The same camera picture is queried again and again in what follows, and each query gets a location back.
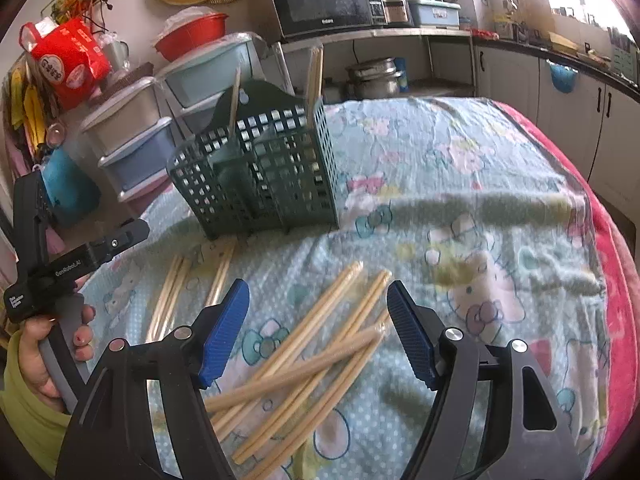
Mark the yellow hanging cloth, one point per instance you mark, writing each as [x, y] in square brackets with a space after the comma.
[25, 105]

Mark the bamboo chopstick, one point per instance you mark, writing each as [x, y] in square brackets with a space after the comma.
[318, 72]
[234, 97]

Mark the large steel pot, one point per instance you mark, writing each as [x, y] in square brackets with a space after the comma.
[372, 82]

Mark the person's left hand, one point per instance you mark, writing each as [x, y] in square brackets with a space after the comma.
[32, 355]

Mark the person's left forearm green sleeve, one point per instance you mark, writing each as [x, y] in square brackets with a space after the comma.
[22, 427]

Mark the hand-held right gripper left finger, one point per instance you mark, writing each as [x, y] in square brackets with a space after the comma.
[225, 332]

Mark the red plastic basin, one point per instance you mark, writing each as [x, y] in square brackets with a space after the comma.
[192, 40]

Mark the teal plastic drawer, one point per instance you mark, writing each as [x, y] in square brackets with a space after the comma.
[200, 77]

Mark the pink plastic drawer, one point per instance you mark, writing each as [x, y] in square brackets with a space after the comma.
[142, 191]

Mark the red plastic bag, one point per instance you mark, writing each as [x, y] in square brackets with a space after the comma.
[65, 60]

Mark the clear glass jug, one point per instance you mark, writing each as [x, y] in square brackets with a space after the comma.
[117, 55]

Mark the blue tin can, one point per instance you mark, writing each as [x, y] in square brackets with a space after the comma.
[400, 72]

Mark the white kitchen cabinets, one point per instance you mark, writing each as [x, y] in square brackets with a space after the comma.
[510, 80]

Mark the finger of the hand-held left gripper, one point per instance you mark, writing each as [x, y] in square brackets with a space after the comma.
[31, 215]
[115, 241]

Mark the grey-blue plastic drawer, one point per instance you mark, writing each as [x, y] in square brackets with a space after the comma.
[192, 115]

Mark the pink blanket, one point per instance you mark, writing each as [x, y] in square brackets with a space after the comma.
[617, 310]

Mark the black microwave oven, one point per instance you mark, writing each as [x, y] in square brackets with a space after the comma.
[320, 5]

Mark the cartoon cat printed cloth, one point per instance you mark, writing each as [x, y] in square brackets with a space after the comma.
[450, 185]

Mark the bunch of bamboo chopsticks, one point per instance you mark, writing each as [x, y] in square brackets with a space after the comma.
[300, 360]

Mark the light green counter rack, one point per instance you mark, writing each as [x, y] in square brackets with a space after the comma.
[624, 57]

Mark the brown wicker basket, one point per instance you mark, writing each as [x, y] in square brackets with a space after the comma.
[135, 74]

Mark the beige plastic drawer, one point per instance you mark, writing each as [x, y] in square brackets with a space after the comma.
[125, 115]

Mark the clear plastic cover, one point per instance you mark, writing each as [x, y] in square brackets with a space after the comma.
[192, 14]

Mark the light blue plastic box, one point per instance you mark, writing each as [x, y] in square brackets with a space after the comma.
[432, 15]

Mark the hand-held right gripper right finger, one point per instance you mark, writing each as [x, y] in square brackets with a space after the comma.
[410, 335]

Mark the green plastic utensil basket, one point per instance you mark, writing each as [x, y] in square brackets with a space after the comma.
[280, 180]

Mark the blue plastic drawer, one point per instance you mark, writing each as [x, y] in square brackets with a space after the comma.
[140, 160]

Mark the blue plastic jug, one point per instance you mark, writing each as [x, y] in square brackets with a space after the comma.
[67, 190]

